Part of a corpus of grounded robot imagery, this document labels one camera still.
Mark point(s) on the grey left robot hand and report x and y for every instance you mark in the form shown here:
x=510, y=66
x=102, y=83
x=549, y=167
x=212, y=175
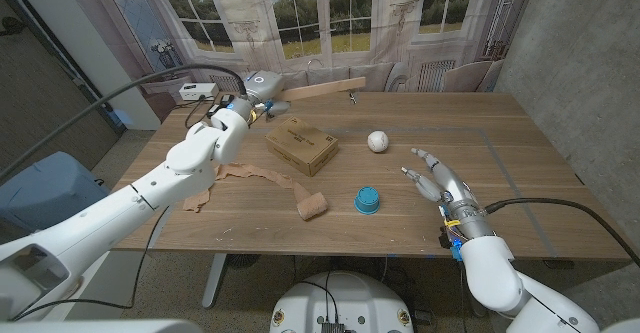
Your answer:
x=265, y=88

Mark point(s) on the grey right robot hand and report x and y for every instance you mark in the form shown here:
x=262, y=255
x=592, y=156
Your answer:
x=450, y=188

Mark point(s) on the wooden strip with metal brackets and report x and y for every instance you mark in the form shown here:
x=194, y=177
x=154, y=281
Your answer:
x=325, y=89

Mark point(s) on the tan elastic arm wrap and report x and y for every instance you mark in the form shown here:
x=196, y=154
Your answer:
x=312, y=205

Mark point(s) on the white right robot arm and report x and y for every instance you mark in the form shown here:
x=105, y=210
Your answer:
x=495, y=273

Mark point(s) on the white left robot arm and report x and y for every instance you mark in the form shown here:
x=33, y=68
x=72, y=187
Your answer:
x=125, y=213

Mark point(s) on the white power strip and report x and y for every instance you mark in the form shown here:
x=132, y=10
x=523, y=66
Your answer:
x=197, y=91

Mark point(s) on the brown cardboard box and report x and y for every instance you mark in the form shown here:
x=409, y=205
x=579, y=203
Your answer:
x=305, y=148

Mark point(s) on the small blue-lidded container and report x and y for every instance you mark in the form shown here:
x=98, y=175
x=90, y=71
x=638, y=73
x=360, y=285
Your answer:
x=367, y=200

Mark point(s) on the white baseball red stitching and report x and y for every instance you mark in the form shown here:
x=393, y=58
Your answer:
x=378, y=141

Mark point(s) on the printed window scene backdrop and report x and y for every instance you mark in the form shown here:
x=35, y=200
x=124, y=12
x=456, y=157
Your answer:
x=325, y=23

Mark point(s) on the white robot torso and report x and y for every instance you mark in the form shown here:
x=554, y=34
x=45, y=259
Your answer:
x=345, y=298

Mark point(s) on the grey metal table leg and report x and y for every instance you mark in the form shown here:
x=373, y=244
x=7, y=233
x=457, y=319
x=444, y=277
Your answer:
x=214, y=278

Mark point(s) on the white robot body edge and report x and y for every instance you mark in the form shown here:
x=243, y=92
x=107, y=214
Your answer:
x=100, y=328

